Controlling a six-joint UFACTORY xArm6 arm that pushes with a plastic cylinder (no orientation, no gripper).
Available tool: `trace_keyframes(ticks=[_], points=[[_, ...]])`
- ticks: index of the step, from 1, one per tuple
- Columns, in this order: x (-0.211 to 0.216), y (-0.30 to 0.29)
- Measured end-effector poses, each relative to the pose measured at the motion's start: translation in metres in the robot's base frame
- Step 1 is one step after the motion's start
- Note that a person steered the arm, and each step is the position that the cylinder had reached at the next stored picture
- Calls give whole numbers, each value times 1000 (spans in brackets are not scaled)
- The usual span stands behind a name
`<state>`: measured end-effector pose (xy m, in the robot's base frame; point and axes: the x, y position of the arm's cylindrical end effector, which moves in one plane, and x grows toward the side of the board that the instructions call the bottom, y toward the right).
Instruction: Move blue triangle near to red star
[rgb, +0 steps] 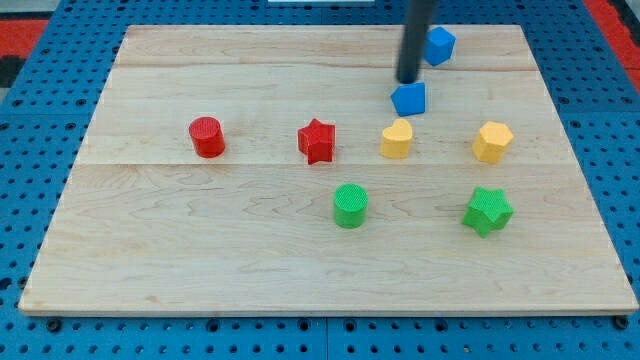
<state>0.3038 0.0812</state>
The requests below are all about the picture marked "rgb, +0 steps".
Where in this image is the red star block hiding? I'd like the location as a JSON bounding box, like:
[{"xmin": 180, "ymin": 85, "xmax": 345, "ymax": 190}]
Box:
[{"xmin": 297, "ymin": 118, "xmax": 335, "ymax": 165}]

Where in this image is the yellow heart block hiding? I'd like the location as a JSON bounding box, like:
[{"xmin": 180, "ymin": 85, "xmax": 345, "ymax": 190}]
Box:
[{"xmin": 380, "ymin": 118, "xmax": 413, "ymax": 159}]

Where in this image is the blue cube block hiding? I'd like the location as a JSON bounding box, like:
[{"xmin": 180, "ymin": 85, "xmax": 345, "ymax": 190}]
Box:
[{"xmin": 423, "ymin": 27, "xmax": 456, "ymax": 66}]

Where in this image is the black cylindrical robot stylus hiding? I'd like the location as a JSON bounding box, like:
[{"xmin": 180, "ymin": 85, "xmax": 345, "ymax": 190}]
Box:
[{"xmin": 396, "ymin": 0, "xmax": 437, "ymax": 84}]

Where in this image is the yellow hexagon block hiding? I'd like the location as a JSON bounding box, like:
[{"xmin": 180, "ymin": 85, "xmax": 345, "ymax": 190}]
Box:
[{"xmin": 472, "ymin": 121, "xmax": 514, "ymax": 164}]

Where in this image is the light wooden board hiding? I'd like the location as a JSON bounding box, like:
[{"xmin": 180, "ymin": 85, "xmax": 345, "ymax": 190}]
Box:
[{"xmin": 19, "ymin": 25, "xmax": 638, "ymax": 317}]

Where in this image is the green star block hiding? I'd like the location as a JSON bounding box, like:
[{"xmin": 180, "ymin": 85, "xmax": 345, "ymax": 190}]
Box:
[{"xmin": 462, "ymin": 186, "xmax": 514, "ymax": 238}]

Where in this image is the red cylinder block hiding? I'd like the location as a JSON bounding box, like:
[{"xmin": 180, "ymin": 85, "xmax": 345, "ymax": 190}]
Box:
[{"xmin": 188, "ymin": 116, "xmax": 226, "ymax": 158}]

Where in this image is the green cylinder block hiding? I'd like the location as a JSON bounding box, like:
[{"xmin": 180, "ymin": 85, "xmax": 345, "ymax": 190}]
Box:
[{"xmin": 333, "ymin": 183, "xmax": 368, "ymax": 229}]

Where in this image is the blue triangle block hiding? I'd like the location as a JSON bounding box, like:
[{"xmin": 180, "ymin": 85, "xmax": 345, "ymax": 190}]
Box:
[{"xmin": 390, "ymin": 82, "xmax": 427, "ymax": 117}]

